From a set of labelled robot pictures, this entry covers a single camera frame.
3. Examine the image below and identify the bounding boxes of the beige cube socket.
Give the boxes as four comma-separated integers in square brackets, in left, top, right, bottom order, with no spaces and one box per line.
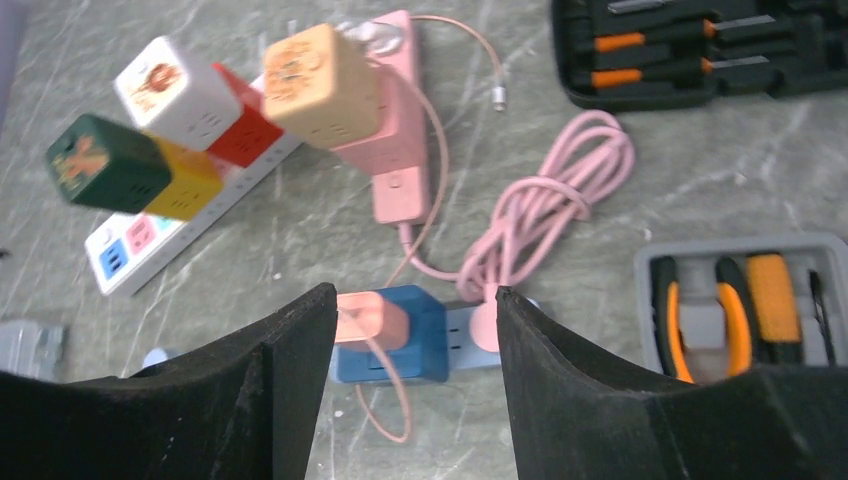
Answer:
[262,23,382,150]

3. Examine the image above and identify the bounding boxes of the salmon usb charger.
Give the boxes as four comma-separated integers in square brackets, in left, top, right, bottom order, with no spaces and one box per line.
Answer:
[335,291,410,352]

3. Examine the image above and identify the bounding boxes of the thin pink charging cable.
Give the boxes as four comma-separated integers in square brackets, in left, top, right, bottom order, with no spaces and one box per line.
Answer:
[337,14,508,445]

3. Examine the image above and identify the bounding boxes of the dark blue cube socket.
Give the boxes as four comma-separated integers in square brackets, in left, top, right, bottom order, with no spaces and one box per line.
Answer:
[331,285,449,384]

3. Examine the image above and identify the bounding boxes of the clear plastic screw box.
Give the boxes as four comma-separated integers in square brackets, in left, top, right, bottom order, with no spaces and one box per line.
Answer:
[1,319,66,382]

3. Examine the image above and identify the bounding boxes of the pink round plug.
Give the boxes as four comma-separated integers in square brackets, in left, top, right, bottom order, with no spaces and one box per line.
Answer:
[469,283,500,353]

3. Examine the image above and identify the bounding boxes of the green cube socket lion print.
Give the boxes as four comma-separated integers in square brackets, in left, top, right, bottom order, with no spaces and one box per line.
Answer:
[45,113,172,214]

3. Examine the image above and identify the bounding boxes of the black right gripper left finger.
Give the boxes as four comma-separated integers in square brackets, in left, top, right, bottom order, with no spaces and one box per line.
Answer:
[1,283,337,479]

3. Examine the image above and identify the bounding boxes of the red cube socket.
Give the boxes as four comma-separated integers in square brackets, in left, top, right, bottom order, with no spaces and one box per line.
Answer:
[207,63,284,168]

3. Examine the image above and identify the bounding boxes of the black tool case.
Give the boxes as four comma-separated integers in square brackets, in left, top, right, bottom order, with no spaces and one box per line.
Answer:
[550,1,847,112]

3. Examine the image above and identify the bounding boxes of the light blue power strip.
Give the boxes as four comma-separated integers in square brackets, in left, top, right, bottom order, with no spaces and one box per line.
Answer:
[142,300,501,383]

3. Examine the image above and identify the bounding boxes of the grey tool tray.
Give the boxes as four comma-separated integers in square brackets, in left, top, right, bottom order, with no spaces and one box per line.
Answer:
[634,233,847,383]

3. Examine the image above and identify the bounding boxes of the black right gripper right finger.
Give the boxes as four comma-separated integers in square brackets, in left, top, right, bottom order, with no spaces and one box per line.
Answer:
[497,287,847,479]

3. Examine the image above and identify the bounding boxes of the coiled pink power cable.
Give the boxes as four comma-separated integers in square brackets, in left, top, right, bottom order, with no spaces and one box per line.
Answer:
[397,109,637,303]

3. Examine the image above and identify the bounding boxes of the orange pliers in tray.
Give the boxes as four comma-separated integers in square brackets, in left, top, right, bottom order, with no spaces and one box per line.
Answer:
[651,256,761,383]

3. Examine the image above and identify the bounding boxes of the white cube socket tiger print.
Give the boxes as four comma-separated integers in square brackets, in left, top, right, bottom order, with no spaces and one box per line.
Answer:
[113,36,243,151]

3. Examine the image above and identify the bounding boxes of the yellow cube socket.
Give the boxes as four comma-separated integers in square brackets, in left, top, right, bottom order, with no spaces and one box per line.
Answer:
[143,135,224,221]

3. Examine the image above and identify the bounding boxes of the white power strip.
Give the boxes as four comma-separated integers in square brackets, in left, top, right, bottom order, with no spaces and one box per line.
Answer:
[84,132,301,296]

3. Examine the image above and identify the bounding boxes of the pink power strip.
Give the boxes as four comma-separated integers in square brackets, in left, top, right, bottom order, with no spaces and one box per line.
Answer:
[333,10,432,225]

